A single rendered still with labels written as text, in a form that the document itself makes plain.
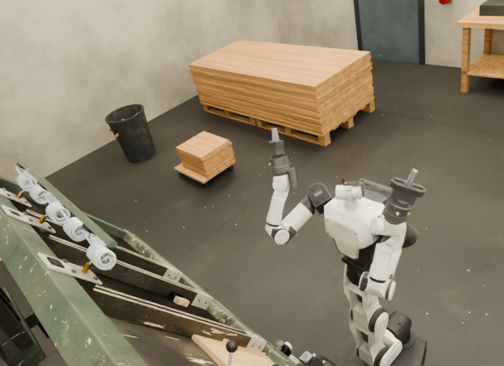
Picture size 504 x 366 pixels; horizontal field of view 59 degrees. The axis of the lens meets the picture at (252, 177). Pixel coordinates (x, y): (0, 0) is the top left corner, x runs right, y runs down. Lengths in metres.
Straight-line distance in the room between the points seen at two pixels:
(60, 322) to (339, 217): 1.27
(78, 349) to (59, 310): 0.15
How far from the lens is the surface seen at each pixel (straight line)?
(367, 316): 2.52
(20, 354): 2.70
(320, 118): 5.16
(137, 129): 5.97
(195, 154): 4.99
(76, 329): 1.19
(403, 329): 2.97
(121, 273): 2.11
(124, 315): 1.64
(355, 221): 2.02
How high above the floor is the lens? 2.70
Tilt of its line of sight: 32 degrees down
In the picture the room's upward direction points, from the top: 15 degrees counter-clockwise
